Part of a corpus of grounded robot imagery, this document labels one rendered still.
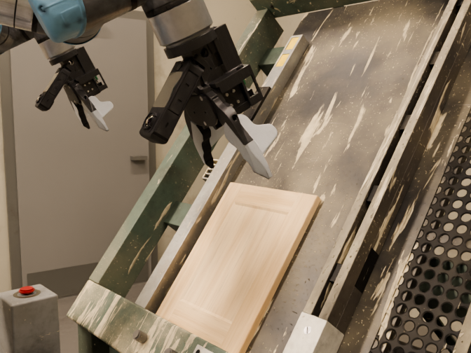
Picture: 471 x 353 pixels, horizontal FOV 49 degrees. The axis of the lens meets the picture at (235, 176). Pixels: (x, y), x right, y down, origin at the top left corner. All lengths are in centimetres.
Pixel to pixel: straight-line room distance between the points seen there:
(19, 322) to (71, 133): 270
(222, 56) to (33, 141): 331
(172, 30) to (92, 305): 103
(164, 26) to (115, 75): 348
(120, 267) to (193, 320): 40
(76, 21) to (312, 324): 67
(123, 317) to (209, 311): 26
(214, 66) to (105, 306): 95
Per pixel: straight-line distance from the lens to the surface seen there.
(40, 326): 149
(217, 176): 148
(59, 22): 64
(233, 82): 70
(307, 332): 102
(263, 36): 192
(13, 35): 132
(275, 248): 123
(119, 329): 142
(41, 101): 131
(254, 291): 121
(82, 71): 134
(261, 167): 68
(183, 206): 163
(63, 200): 406
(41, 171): 399
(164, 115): 67
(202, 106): 70
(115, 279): 162
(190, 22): 67
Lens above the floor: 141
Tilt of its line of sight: 7 degrees down
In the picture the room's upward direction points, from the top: straight up
